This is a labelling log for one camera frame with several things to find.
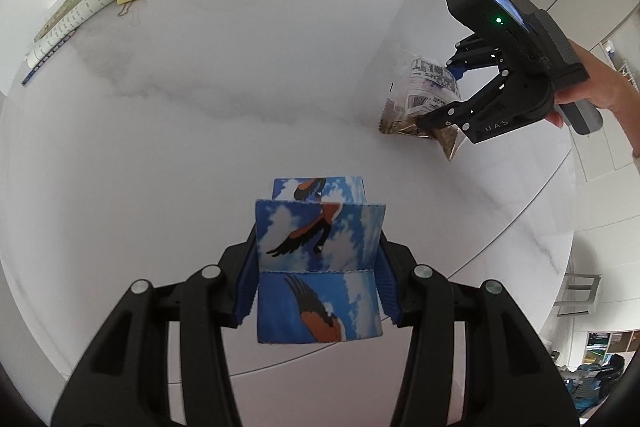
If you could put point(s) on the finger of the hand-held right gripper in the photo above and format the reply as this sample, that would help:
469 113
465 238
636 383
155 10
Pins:
460 112
475 54

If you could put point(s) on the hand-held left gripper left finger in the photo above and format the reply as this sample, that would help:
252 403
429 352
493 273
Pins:
245 287

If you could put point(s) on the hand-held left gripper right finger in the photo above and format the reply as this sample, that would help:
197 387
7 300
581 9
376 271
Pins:
387 287

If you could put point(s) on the clear plastic snack bag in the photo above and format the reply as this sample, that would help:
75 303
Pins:
425 92

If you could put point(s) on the blue bird-print cloth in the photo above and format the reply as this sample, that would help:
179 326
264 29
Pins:
315 257

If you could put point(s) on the person's right forearm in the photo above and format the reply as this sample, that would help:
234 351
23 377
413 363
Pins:
634 127

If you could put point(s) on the person's right hand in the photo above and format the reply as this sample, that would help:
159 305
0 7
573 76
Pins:
600 82

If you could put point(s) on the blue black chair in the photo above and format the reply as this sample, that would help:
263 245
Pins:
595 379

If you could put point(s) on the rolled printed paper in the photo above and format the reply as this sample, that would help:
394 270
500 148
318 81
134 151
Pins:
60 24

